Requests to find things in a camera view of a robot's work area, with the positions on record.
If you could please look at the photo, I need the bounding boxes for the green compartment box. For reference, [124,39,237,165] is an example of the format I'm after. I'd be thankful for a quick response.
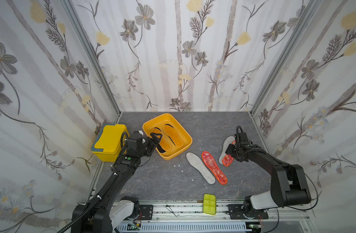
[203,194,217,216]

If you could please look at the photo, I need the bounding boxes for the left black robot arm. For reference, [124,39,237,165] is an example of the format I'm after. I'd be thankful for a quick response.
[60,131,162,233]

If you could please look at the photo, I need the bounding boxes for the orange translucent insole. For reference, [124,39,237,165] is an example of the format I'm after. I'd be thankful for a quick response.
[166,128,184,148]
[151,127,172,153]

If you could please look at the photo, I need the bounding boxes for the yellow plastic storage tray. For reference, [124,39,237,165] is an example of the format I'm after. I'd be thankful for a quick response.
[143,113,192,160]

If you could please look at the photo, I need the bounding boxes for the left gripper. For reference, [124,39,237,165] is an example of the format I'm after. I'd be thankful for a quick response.
[137,132,163,159]

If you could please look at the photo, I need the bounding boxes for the black insole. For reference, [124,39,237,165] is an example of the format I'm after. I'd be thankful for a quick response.
[163,124,176,146]
[157,138,170,153]

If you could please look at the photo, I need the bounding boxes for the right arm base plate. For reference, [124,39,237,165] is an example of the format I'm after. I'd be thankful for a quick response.
[228,204,269,220]

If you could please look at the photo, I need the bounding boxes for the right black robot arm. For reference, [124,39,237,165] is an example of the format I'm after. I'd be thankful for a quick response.
[225,132,312,219]

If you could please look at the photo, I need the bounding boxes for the yellow lidded box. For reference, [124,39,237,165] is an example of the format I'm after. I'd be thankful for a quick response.
[91,124,129,162]

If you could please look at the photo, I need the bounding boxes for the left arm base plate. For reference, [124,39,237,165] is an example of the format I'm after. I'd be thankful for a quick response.
[135,205,154,221]

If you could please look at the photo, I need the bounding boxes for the black corrugated cable conduit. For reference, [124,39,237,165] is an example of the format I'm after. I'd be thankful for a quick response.
[57,177,114,233]

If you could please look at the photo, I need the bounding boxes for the aluminium rail frame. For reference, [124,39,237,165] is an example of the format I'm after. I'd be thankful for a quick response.
[120,200,316,233]

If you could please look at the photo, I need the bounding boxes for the red patterned insole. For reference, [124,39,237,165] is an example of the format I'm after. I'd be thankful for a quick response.
[201,151,228,185]
[222,154,234,167]

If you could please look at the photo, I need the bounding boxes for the grey felt insole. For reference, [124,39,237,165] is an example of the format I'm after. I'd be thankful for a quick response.
[186,152,216,184]
[219,136,235,165]

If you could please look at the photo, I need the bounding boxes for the white slotted cable duct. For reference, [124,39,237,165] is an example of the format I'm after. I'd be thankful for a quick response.
[117,222,252,233]

